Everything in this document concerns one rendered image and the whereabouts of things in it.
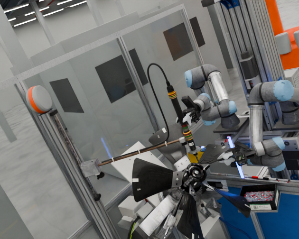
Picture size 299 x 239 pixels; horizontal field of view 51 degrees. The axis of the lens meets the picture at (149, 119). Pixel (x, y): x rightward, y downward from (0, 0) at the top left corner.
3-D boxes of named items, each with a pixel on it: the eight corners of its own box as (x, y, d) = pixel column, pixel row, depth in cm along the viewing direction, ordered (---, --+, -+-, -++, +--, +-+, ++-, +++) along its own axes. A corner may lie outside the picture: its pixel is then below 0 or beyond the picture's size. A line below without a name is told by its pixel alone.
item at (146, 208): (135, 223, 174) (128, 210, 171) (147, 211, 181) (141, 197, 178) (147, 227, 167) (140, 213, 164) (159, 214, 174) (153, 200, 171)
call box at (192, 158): (191, 164, 234) (186, 152, 231) (198, 157, 240) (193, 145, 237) (209, 166, 222) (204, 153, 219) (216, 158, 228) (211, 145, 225)
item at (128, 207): (119, 221, 222) (113, 208, 219) (135, 206, 232) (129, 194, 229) (135, 226, 209) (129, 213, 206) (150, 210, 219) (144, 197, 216)
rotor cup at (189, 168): (191, 198, 173) (200, 188, 163) (171, 180, 176) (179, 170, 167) (204, 183, 182) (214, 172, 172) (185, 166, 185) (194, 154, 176)
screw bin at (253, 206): (239, 211, 191) (236, 202, 189) (244, 194, 204) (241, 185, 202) (277, 210, 179) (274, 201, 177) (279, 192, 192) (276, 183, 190)
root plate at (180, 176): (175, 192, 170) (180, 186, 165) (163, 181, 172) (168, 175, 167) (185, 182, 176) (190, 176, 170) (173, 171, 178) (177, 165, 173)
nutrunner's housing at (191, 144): (192, 157, 177) (163, 83, 163) (192, 154, 181) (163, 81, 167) (199, 155, 176) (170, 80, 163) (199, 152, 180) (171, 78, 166)
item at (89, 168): (84, 179, 189) (78, 167, 187) (88, 172, 196) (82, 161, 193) (99, 174, 187) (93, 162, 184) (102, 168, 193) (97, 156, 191)
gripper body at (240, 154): (233, 156, 173) (255, 149, 170) (230, 148, 180) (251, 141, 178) (237, 167, 176) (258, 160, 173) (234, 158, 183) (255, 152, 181)
